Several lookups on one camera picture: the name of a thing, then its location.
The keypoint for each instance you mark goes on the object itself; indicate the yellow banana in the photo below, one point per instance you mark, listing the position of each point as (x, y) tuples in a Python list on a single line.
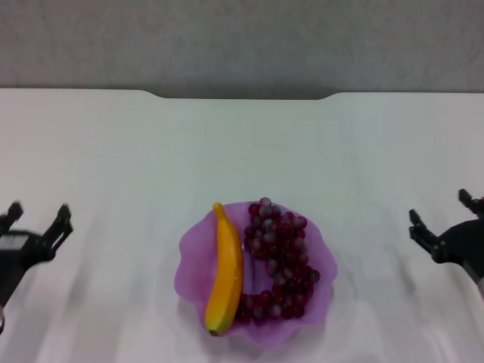
[(227, 264)]

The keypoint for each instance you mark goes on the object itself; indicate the purple wavy plastic plate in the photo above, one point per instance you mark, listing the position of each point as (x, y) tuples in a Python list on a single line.
[(193, 264)]

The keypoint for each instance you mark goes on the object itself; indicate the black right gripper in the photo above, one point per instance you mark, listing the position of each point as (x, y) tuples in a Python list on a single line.
[(461, 246)]

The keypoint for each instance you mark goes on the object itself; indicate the dark red grape bunch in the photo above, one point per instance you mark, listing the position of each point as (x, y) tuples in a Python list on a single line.
[(287, 264)]

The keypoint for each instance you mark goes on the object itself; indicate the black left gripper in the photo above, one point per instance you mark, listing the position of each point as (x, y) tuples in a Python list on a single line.
[(19, 257)]

